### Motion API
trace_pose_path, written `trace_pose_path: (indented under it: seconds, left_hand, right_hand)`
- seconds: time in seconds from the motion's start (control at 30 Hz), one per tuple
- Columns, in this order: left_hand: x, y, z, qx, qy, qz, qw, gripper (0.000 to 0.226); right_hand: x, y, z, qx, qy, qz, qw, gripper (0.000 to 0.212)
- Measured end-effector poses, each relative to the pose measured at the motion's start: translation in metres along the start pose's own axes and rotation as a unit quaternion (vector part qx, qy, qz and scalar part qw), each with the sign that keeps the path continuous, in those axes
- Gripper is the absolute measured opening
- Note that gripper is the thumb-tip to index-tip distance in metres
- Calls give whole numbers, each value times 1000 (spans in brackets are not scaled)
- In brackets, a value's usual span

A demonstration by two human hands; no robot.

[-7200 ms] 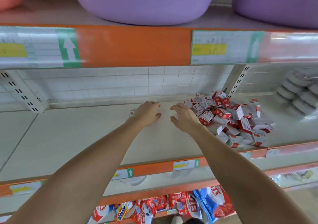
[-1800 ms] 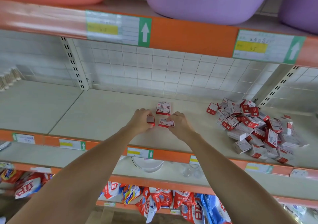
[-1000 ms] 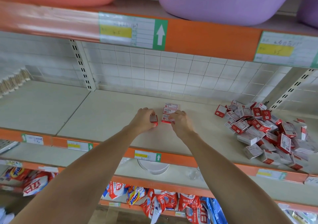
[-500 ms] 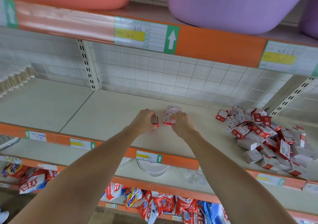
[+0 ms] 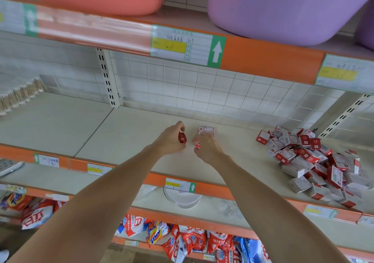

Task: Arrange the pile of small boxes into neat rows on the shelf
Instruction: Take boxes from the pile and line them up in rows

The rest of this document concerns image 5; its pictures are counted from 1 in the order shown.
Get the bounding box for person's left hand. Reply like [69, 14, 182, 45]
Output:
[149, 121, 188, 157]

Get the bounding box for person's right hand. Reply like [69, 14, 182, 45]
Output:
[193, 133, 228, 167]

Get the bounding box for white shelf with orange edges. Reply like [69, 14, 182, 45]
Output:
[0, 0, 374, 263]

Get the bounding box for pile of red white boxes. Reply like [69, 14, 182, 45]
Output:
[255, 125, 374, 208]

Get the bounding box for person's left forearm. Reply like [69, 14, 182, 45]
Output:
[9, 146, 164, 263]

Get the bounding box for person's right forearm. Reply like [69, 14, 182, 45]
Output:
[206, 155, 351, 263]

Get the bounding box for white perforated shelf upright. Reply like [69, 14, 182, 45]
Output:
[95, 48, 122, 109]
[318, 92, 373, 139]

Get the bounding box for small price label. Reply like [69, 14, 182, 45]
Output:
[164, 177, 198, 194]
[36, 154, 61, 168]
[303, 204, 339, 219]
[86, 163, 112, 177]

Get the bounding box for cluster of clear glasses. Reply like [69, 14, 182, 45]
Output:
[216, 200, 235, 220]

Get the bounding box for pile of small colourful packets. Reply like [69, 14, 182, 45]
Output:
[0, 190, 236, 263]

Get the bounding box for large label with green arrow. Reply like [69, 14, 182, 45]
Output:
[150, 24, 228, 69]
[316, 54, 374, 95]
[0, 2, 39, 38]

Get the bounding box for row of beige bundles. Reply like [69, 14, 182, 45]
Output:
[0, 77, 46, 116]

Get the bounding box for purple plastic basin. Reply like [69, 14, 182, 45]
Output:
[355, 11, 374, 52]
[207, 0, 374, 47]

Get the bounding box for white handwritten label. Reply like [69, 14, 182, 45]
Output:
[356, 213, 374, 226]

